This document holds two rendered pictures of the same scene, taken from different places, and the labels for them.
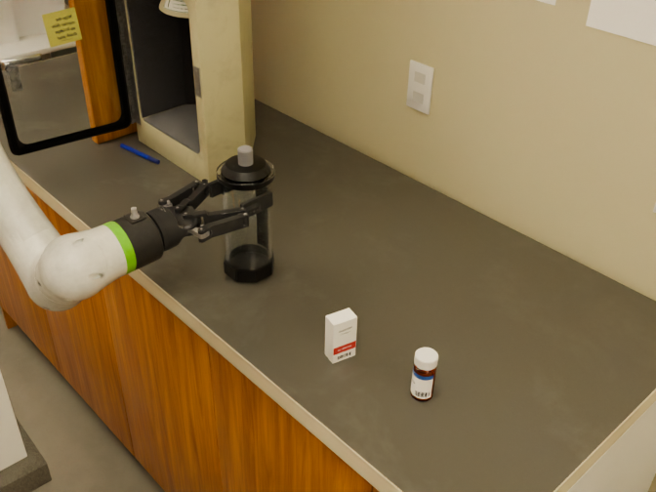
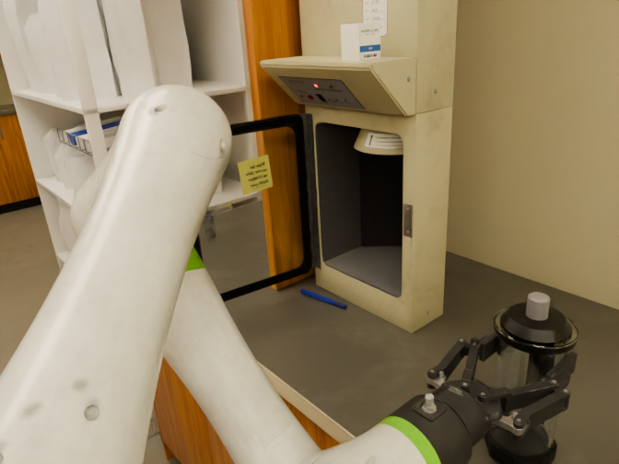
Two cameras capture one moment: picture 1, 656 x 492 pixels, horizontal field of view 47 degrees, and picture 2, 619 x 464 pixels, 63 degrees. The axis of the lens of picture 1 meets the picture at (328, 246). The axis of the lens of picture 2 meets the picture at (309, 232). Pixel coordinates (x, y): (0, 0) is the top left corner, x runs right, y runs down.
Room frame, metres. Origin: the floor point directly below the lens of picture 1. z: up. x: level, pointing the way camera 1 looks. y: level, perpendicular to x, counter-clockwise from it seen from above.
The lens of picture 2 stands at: (0.59, 0.40, 1.58)
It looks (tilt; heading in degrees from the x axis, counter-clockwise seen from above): 22 degrees down; 5
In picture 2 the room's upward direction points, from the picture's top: 4 degrees counter-clockwise
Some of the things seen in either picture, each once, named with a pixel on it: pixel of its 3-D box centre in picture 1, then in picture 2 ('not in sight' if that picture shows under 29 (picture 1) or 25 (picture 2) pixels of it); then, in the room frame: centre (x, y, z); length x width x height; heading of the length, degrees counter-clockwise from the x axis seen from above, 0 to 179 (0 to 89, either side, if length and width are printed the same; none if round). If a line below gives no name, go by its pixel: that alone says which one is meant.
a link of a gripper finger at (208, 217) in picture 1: (215, 218); (518, 398); (1.12, 0.20, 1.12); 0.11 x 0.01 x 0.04; 106
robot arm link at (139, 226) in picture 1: (137, 237); (426, 437); (1.05, 0.33, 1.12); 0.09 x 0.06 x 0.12; 44
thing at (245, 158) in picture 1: (245, 164); (536, 317); (1.21, 0.16, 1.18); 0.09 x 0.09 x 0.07
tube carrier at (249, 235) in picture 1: (247, 218); (527, 386); (1.21, 0.16, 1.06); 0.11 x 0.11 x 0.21
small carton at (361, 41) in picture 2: not in sight; (360, 41); (1.55, 0.38, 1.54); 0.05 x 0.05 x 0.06; 39
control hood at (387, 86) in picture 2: not in sight; (332, 86); (1.61, 0.44, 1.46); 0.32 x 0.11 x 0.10; 44
